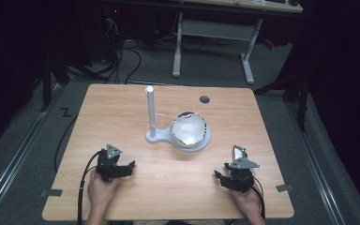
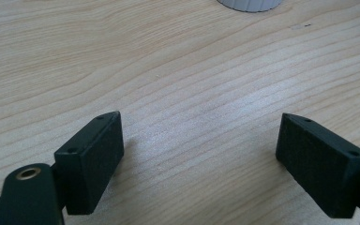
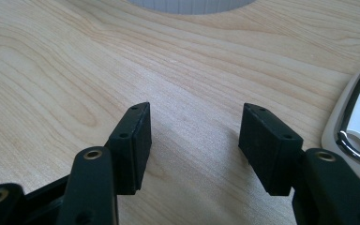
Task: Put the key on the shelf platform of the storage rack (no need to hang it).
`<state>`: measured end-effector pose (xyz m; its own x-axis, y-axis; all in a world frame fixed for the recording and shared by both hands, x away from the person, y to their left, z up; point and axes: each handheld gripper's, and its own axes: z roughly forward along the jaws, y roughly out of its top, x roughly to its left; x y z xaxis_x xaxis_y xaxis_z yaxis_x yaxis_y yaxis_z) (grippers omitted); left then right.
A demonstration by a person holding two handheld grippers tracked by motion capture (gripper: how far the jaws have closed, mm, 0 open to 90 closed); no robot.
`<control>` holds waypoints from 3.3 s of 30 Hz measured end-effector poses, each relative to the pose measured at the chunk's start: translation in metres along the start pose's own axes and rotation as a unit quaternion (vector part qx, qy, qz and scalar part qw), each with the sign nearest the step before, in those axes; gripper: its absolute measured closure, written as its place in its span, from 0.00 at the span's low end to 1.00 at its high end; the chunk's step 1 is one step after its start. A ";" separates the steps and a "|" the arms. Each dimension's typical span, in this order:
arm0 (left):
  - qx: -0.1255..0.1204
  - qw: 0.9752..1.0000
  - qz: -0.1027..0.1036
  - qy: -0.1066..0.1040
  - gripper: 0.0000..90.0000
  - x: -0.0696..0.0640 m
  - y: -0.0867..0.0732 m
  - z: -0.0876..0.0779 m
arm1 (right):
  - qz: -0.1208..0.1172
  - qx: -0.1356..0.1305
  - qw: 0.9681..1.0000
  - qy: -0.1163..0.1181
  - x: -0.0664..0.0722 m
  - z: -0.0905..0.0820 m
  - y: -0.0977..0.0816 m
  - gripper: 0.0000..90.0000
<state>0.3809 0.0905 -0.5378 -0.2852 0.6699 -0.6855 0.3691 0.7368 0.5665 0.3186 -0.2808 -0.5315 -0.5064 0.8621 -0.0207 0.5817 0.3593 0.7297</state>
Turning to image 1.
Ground grey tape piece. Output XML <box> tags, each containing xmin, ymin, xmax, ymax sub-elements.
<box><xmin>276</xmin><ymin>183</ymin><xmax>294</xmax><ymax>193</ymax></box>
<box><xmin>39</xmin><ymin>188</ymin><xmax>64</xmax><ymax>198</ymax></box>

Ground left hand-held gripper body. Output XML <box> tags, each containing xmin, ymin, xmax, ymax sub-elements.
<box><xmin>95</xmin><ymin>143</ymin><xmax>130</xmax><ymax>183</ymax></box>

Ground white stand with pole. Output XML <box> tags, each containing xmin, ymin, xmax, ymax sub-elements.
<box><xmin>144</xmin><ymin>85</ymin><xmax>212</xmax><ymax>153</ymax></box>

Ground black floor cable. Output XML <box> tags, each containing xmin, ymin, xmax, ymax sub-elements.
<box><xmin>53</xmin><ymin>115</ymin><xmax>78</xmax><ymax>173</ymax></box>

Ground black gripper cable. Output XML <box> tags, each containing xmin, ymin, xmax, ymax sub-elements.
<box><xmin>77</xmin><ymin>150</ymin><xmax>103</xmax><ymax>225</ymax></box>
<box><xmin>252</xmin><ymin>176</ymin><xmax>266</xmax><ymax>220</ymax></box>

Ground metal floor rail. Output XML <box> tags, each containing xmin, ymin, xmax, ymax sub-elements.
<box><xmin>0</xmin><ymin>83</ymin><xmax>64</xmax><ymax>219</ymax></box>
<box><xmin>285</xmin><ymin>101</ymin><xmax>346</xmax><ymax>225</ymax></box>

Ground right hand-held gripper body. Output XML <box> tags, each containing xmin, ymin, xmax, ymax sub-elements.
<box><xmin>223</xmin><ymin>157</ymin><xmax>261</xmax><ymax>193</ymax></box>

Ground dark computer tower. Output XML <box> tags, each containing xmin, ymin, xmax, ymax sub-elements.
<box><xmin>101</xmin><ymin>5</ymin><xmax>125</xmax><ymax>65</ymax></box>

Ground black cable bundle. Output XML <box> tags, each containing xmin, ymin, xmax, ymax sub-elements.
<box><xmin>67</xmin><ymin>38</ymin><xmax>143</xmax><ymax>85</ymax></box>

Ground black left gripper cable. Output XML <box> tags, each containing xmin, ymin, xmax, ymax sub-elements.
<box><xmin>77</xmin><ymin>150</ymin><xmax>103</xmax><ymax>225</ymax></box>

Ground black metal stand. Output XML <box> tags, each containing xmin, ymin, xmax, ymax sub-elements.
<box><xmin>39</xmin><ymin>51</ymin><xmax>71</xmax><ymax>113</ymax></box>
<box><xmin>252</xmin><ymin>46</ymin><xmax>312</xmax><ymax>133</ymax></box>

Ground person's left hand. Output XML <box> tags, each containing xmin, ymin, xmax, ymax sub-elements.
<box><xmin>86</xmin><ymin>170</ymin><xmax>120</xmax><ymax>214</ymax></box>

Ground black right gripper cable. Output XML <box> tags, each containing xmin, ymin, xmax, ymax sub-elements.
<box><xmin>252</xmin><ymin>176</ymin><xmax>266</xmax><ymax>220</ymax></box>

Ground white-legged wooden desk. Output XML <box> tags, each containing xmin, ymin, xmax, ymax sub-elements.
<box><xmin>171</xmin><ymin>0</ymin><xmax>304</xmax><ymax>85</ymax></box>

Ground person's right hand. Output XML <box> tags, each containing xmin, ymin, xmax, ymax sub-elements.
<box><xmin>231</xmin><ymin>183</ymin><xmax>263</xmax><ymax>218</ymax></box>

